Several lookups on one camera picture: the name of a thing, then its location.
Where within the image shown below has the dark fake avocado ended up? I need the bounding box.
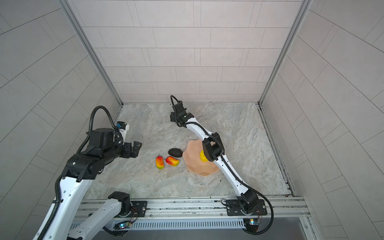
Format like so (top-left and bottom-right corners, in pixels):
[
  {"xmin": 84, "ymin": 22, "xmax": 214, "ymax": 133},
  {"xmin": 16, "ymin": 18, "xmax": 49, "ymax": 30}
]
[{"xmin": 168, "ymin": 148, "xmax": 183, "ymax": 158}]

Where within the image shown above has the red yellow fake mango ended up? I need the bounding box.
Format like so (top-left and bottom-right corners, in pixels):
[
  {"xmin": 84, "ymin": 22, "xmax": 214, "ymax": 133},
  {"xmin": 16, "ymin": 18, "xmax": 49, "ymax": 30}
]
[{"xmin": 166, "ymin": 156, "xmax": 180, "ymax": 167}]

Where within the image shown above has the yellow fake apple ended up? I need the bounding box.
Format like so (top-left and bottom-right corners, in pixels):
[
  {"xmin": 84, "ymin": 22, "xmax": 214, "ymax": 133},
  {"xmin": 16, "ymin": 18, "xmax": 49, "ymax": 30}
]
[{"xmin": 200, "ymin": 151, "xmax": 209, "ymax": 163}]

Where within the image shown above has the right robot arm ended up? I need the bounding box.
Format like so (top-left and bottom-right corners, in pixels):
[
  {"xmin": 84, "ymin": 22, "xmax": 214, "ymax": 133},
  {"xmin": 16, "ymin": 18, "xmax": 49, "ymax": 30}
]
[{"xmin": 170, "ymin": 96, "xmax": 259, "ymax": 215}]

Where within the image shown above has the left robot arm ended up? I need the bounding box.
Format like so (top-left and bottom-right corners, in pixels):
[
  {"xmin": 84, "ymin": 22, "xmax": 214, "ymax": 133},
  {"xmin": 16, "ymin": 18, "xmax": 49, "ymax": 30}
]
[{"xmin": 34, "ymin": 122, "xmax": 142, "ymax": 240}]

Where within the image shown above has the red yellow fake pear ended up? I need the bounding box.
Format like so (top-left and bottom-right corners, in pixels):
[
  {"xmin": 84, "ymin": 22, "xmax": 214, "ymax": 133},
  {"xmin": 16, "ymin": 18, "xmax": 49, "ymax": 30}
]
[{"xmin": 156, "ymin": 156, "xmax": 165, "ymax": 170}]

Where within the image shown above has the pink scalloped fruit bowl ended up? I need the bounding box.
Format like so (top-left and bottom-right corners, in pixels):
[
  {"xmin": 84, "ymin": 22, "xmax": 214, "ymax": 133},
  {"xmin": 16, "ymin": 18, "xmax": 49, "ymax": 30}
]
[{"xmin": 183, "ymin": 140, "xmax": 220, "ymax": 177}]

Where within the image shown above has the left green circuit board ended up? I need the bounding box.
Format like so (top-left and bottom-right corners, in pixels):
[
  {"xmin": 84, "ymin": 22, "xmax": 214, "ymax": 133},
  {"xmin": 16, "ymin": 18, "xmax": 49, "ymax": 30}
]
[{"xmin": 114, "ymin": 221, "xmax": 133, "ymax": 230}]

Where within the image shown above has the green circuit board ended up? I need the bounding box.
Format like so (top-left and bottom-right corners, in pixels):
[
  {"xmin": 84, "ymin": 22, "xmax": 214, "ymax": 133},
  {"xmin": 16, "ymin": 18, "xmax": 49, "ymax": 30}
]
[
  {"xmin": 244, "ymin": 219, "xmax": 261, "ymax": 234},
  {"xmin": 114, "ymin": 221, "xmax": 133, "ymax": 230}
]

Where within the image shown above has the right green circuit board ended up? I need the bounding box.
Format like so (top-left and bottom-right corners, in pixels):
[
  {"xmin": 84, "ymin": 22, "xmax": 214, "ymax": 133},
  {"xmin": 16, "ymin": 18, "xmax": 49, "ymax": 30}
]
[{"xmin": 244, "ymin": 219, "xmax": 261, "ymax": 234}]

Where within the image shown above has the left black corrugated cable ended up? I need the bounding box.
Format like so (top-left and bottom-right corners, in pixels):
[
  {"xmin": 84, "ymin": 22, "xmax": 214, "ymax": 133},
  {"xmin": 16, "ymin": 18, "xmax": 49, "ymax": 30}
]
[{"xmin": 36, "ymin": 105, "xmax": 121, "ymax": 240}]

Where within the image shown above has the black corrugated cable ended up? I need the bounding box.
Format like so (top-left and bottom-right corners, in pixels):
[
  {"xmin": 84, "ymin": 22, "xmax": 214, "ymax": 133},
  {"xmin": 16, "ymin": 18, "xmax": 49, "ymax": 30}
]
[
  {"xmin": 36, "ymin": 105, "xmax": 121, "ymax": 240},
  {"xmin": 169, "ymin": 94, "xmax": 275, "ymax": 236}
]

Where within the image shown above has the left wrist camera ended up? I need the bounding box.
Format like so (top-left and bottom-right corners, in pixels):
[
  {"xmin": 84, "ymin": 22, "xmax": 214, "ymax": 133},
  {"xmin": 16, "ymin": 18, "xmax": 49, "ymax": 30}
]
[{"xmin": 117, "ymin": 121, "xmax": 130, "ymax": 132}]

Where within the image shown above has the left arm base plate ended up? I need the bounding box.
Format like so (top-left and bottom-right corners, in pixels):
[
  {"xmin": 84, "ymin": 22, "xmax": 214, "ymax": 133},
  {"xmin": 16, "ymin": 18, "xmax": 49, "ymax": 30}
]
[{"xmin": 118, "ymin": 201, "xmax": 148, "ymax": 218}]

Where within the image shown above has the right black corrugated cable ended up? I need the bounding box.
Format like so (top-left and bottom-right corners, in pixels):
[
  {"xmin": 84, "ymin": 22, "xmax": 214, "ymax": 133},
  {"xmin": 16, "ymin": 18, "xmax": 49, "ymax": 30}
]
[{"xmin": 169, "ymin": 94, "xmax": 275, "ymax": 236}]

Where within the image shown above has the aluminium mounting rail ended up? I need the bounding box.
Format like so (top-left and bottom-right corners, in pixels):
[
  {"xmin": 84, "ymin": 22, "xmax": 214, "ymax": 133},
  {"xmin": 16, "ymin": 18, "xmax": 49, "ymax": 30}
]
[{"xmin": 70, "ymin": 196, "xmax": 320, "ymax": 240}]

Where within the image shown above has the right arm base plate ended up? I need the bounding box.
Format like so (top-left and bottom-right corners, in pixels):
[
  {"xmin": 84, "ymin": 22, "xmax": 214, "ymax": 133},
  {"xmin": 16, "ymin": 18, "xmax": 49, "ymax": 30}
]
[{"xmin": 226, "ymin": 199, "xmax": 268, "ymax": 216}]

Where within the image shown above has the left aluminium corner post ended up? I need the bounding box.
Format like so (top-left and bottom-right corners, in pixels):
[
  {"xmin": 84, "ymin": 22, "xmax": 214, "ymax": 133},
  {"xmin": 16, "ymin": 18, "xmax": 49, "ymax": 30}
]
[{"xmin": 58, "ymin": 0, "xmax": 124, "ymax": 108}]

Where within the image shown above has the aluminium corner post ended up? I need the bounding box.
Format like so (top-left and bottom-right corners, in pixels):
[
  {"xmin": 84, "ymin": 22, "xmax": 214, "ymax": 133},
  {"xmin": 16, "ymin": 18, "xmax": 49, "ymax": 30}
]
[
  {"xmin": 259, "ymin": 0, "xmax": 312, "ymax": 106},
  {"xmin": 58, "ymin": 0, "xmax": 124, "ymax": 108}
]

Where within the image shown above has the right aluminium corner post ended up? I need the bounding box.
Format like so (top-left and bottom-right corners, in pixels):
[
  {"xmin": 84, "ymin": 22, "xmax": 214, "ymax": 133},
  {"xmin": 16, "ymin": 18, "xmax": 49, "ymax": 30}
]
[{"xmin": 259, "ymin": 0, "xmax": 312, "ymax": 106}]

